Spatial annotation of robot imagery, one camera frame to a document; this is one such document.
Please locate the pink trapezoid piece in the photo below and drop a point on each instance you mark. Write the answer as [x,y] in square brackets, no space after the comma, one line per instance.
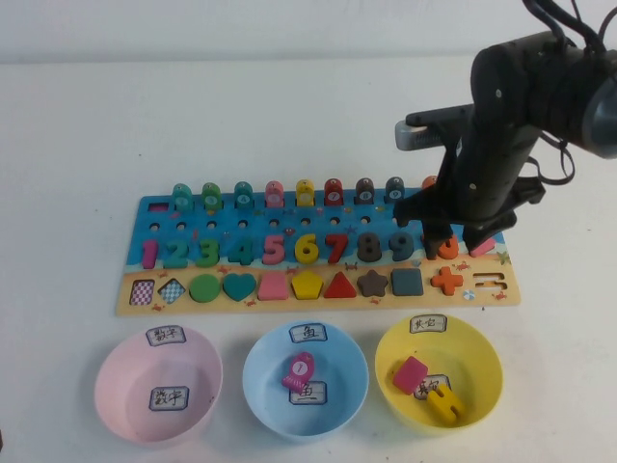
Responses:
[273,288]

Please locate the grey wrist camera black mount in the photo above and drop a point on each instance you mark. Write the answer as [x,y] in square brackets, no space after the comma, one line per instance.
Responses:
[417,136]

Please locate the white paper label 鱼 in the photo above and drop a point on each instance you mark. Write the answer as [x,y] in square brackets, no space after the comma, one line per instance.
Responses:
[309,333]
[313,394]

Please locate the pink greater-than sign piece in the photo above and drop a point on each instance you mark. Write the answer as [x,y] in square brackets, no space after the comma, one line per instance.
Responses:
[484,249]

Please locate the brown star piece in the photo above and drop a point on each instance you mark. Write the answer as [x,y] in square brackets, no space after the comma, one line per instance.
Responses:
[372,284]

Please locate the red triangle piece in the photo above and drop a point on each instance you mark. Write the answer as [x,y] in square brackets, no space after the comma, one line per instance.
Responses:
[340,288]

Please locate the red fish piece number seven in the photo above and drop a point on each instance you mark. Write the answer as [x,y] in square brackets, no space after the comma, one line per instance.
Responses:
[333,192]

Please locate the pink fish piece number five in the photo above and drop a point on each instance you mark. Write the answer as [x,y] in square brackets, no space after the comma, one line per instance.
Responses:
[274,195]

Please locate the pink plastic bowl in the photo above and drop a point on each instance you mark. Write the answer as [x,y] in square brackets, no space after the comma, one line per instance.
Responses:
[130,386]

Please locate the teal fish piece number four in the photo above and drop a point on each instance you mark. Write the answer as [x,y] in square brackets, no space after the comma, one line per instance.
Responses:
[244,195]

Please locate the yellow pentagon piece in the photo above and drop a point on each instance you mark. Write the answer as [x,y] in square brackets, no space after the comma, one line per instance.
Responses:
[306,286]

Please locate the green circle piece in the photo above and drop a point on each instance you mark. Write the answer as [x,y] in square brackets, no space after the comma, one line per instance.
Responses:
[204,288]

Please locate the yellow equals sign piece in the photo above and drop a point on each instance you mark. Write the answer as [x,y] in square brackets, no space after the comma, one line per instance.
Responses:
[441,410]

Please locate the white paper label 其它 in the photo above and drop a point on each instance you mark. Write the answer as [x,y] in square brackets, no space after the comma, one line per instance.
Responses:
[436,384]
[428,324]

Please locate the yellow plastic bowl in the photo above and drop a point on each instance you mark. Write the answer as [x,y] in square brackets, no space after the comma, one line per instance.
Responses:
[477,366]

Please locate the magenta fish piece number one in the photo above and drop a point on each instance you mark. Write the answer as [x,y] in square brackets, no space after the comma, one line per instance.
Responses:
[299,370]

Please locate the orange plus sign piece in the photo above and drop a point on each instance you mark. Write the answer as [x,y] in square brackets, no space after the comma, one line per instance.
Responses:
[446,281]

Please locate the pink rectangle block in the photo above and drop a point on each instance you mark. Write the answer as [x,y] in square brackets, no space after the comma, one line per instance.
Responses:
[410,373]

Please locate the yellow fish piece number six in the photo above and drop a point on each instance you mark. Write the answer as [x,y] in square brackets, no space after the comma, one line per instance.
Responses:
[304,193]

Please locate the blue plastic bowl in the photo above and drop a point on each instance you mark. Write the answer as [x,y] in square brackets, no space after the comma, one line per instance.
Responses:
[270,415]

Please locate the white paper label 数字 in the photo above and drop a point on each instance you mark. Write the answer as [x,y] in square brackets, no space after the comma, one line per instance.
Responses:
[166,336]
[169,399]

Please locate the teal heart piece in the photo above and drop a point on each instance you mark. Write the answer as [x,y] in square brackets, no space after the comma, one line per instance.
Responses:
[238,287]

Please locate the wooden ocean puzzle board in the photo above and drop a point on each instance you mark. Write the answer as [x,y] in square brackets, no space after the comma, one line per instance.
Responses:
[501,294]

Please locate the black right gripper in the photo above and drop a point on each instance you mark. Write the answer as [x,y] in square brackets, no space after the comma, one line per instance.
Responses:
[487,183]

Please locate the brown fish piece number eight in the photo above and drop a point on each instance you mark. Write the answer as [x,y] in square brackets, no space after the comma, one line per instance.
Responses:
[364,191]

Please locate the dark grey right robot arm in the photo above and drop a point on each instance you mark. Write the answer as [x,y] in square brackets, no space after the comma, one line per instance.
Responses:
[530,72]

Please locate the slate square piece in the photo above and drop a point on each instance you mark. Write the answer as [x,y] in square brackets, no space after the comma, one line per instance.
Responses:
[407,282]

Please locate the green fish piece number three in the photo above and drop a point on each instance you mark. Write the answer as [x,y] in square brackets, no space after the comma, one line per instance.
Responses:
[211,197]

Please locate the teal fish piece number two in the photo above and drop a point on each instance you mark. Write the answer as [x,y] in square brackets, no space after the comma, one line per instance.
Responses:
[181,198]

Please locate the orange fish piece number ten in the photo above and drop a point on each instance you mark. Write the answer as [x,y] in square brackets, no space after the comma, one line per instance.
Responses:
[429,182]

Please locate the slate fish piece number nine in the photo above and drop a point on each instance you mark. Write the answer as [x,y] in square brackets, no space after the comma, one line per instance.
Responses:
[394,189]

